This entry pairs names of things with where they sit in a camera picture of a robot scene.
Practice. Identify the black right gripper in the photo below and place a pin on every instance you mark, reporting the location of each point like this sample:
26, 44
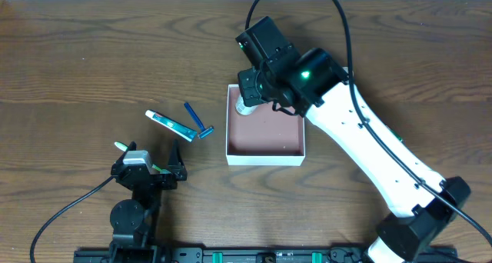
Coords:
248, 88

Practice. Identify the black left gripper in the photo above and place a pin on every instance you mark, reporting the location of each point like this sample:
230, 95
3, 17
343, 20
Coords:
154, 177

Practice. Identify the white shampoo tube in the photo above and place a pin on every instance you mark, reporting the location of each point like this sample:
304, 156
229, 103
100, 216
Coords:
241, 107

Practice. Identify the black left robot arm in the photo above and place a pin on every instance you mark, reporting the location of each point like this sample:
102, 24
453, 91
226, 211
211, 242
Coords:
134, 220

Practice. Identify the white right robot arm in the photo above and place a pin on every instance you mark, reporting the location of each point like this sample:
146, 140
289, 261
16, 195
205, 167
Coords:
314, 86

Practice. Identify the green white toothbrush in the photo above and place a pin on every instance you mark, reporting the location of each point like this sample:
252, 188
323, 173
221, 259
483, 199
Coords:
124, 147

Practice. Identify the white green toothpaste tube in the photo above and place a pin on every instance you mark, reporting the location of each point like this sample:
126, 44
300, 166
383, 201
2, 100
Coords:
172, 125

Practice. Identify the white box pink interior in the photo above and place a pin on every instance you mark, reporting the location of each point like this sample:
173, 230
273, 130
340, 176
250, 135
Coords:
264, 137

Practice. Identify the blue disposable razor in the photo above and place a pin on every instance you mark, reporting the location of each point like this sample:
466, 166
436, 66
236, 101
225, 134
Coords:
204, 132

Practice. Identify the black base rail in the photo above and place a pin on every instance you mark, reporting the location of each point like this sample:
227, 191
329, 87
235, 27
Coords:
199, 255

